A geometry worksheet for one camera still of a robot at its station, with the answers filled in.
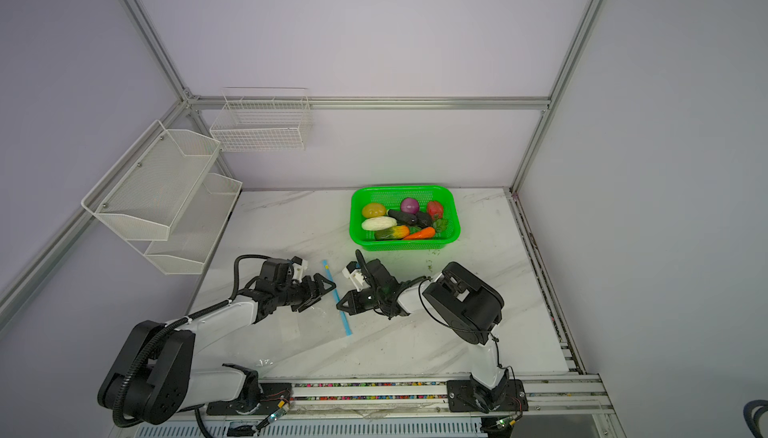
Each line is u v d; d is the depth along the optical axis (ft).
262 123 3.18
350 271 2.80
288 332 2.76
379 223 3.43
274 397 2.42
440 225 3.41
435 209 3.56
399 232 3.38
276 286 2.35
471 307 1.68
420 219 3.45
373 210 3.53
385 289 2.45
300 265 2.77
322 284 2.67
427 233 3.42
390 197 3.54
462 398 2.40
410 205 3.53
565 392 2.51
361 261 2.74
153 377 1.38
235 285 2.09
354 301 2.62
